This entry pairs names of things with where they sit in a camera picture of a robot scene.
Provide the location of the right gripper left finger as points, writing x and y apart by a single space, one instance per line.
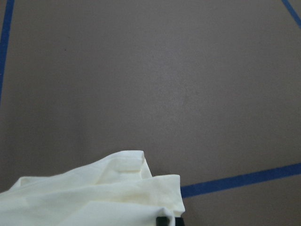
163 220

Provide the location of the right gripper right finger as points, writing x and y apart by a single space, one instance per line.
178 219

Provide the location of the cream long-sleeve cat shirt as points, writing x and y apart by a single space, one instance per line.
118 190

